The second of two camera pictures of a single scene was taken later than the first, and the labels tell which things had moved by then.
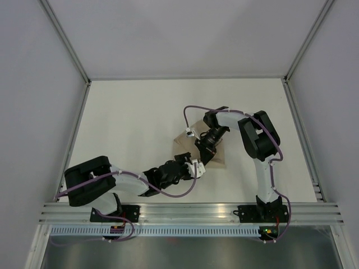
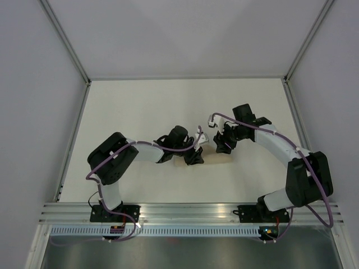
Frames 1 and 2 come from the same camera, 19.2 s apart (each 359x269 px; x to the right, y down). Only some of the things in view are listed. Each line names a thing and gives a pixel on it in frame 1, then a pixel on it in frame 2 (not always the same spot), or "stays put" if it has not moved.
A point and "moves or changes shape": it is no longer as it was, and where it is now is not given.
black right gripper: x=207 y=152 to x=220 y=140
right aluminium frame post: x=308 y=40 stays put
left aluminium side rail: x=73 y=141 stays put
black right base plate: x=262 y=213 stays put
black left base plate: x=129 y=213 stays put
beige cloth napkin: x=184 y=144 moves or changes shape
